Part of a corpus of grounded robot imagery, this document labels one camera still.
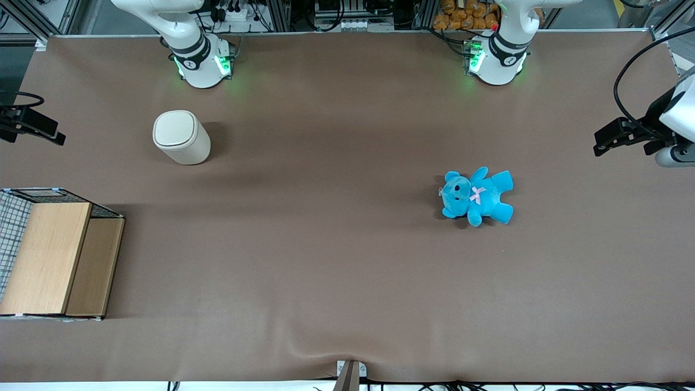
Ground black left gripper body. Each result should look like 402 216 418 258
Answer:
642 87 679 157

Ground cream trash can lid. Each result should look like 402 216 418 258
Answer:
153 110 197 148

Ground cream plastic trash can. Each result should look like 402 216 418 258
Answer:
153 110 211 166

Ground wooden shelf board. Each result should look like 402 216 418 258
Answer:
65 217 125 318
0 202 92 316

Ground blue teddy bear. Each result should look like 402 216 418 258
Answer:
440 167 515 228

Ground orange stuffed toys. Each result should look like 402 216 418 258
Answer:
433 0 501 31

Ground white power strip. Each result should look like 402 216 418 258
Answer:
217 4 262 23

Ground white terminal block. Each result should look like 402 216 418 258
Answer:
336 19 395 33

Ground brown table cloth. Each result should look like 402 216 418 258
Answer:
0 31 695 383

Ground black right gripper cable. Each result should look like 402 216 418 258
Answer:
0 92 45 108

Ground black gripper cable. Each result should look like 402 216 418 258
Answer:
614 27 695 137
0 92 45 108

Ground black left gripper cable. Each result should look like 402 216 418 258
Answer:
614 27 695 137

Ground wooden wire basket shelf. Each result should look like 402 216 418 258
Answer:
0 187 125 322

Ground aluminium frame post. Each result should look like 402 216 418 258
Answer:
649 0 695 42
0 0 82 51

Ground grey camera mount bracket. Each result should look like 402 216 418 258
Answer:
335 360 368 391

